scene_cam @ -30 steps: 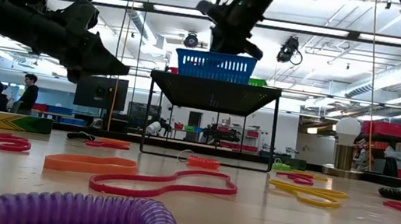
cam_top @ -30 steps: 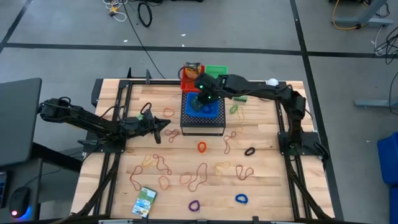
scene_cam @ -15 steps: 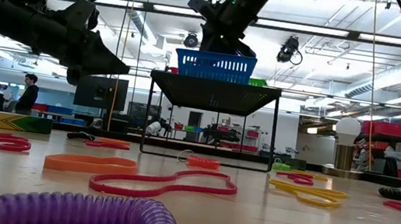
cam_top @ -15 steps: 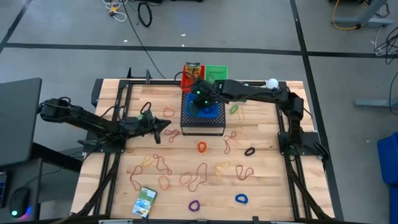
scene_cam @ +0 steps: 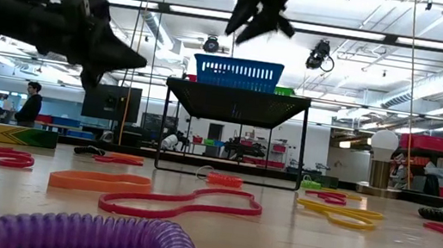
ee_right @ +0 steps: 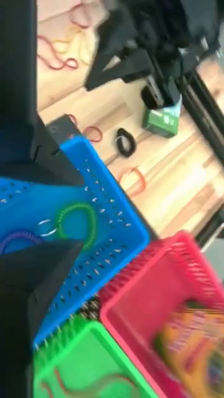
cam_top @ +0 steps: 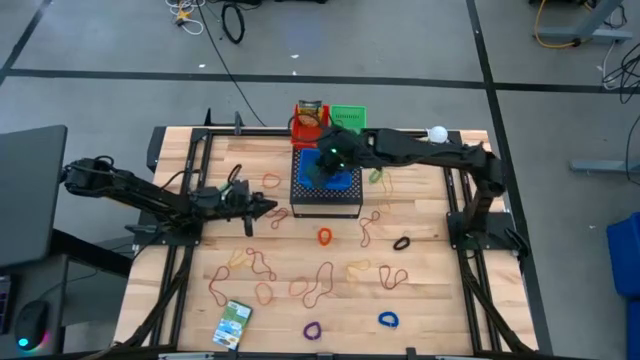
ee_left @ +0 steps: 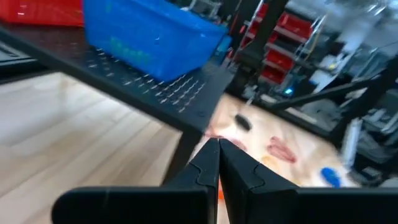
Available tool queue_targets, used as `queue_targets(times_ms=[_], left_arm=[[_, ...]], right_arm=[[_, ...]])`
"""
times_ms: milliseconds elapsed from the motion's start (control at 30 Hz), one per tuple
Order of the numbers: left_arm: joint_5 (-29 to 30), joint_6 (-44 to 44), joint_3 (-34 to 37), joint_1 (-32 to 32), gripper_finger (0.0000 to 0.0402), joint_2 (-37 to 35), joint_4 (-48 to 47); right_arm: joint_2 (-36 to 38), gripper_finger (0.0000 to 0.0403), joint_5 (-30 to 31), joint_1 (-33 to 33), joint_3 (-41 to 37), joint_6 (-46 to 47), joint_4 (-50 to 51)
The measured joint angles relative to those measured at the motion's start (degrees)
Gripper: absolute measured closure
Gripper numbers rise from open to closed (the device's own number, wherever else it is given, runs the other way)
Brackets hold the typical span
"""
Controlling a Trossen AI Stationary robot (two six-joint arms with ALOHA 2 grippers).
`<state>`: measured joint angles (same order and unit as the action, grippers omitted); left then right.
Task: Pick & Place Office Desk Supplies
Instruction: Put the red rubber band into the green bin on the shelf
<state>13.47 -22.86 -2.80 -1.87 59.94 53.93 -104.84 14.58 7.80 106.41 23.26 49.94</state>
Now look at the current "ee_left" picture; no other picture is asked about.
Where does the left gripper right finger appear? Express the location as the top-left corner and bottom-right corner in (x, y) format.
(219, 138), (398, 224)

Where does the red rubber band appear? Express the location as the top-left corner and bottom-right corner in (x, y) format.
(267, 136), (298, 164)

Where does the blue coil wrist keychain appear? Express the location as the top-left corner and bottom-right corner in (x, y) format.
(320, 167), (342, 189)

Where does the black perforated metal shelf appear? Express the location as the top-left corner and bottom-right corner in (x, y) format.
(0, 22), (238, 185)

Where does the red plastic basket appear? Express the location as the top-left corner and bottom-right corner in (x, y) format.
(0, 0), (85, 28)

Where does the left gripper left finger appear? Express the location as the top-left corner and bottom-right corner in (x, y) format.
(51, 138), (221, 224)

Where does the black coil wrist keychain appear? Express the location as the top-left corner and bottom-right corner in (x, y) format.
(233, 113), (254, 133)

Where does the rack with red bins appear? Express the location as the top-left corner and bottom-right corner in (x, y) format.
(242, 2), (315, 85)

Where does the yellow rubber band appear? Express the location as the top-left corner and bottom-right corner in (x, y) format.
(260, 154), (282, 172)

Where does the blue plastic basket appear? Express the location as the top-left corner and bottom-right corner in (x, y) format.
(82, 0), (233, 83)

